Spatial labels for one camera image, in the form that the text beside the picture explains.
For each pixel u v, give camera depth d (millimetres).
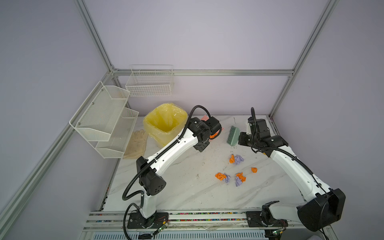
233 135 878
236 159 930
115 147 879
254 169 894
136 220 731
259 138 584
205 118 593
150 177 431
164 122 1010
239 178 856
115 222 747
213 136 614
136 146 1016
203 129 504
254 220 732
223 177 863
